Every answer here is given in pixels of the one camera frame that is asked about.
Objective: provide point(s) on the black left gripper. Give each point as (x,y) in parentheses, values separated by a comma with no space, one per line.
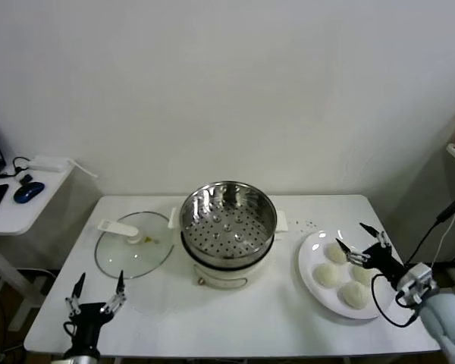
(93,316)

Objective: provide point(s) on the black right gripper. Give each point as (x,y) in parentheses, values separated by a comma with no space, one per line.
(383,261)

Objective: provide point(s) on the white steamed baozi bun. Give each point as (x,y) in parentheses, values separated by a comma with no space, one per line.
(334,253)
(326,275)
(352,295)
(362,276)

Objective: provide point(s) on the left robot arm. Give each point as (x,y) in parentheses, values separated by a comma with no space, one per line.
(81,358)

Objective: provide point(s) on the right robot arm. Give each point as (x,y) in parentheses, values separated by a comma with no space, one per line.
(447,322)

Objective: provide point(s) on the stainless steel steamer basket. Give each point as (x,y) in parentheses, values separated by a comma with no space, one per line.
(197,212)

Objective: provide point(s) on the white round plate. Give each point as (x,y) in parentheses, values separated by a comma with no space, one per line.
(314,242)

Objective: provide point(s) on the white side table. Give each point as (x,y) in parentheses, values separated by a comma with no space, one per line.
(41,204)

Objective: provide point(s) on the blue computer mouse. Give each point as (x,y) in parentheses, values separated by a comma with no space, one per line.
(28,192)

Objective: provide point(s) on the small black dongle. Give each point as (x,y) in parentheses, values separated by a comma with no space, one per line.
(26,178)

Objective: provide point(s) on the white adapter box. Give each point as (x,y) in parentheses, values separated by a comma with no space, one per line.
(47,163)

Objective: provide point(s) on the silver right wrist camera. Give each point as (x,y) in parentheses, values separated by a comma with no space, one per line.
(417,282)

